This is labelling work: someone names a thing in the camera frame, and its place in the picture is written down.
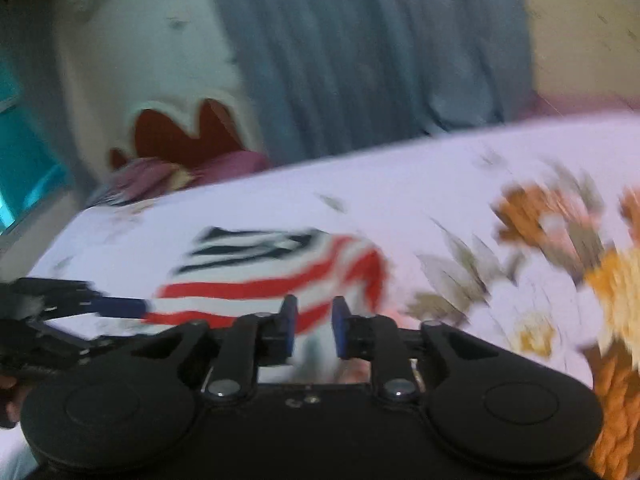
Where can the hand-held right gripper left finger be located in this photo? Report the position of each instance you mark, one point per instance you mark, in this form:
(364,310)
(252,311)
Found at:
(289,322)

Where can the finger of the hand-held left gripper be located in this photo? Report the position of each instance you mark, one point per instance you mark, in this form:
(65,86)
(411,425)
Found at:
(75,341)
(122,306)

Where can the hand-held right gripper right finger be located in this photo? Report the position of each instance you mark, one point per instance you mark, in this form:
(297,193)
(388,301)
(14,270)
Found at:
(340,327)

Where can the striped small shirt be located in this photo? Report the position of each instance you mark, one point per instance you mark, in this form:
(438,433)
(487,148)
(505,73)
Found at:
(280,280)

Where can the person's left hand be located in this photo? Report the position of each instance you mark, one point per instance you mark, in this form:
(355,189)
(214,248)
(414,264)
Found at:
(7,410)

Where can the floral pillow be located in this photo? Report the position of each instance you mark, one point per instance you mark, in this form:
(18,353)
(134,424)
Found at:
(140,182)

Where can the teal window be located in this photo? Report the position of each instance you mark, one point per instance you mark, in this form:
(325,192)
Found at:
(25,160)

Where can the maroon pillow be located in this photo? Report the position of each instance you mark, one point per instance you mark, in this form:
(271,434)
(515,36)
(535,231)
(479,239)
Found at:
(235,167)

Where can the floral bedsheet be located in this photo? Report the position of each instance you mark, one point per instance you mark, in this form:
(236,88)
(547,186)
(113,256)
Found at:
(425,185)

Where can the white and red headboard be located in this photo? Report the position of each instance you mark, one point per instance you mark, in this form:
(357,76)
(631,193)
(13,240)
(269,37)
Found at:
(180,140)

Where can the blue-grey curtain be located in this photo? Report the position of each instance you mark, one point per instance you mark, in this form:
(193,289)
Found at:
(360,50)

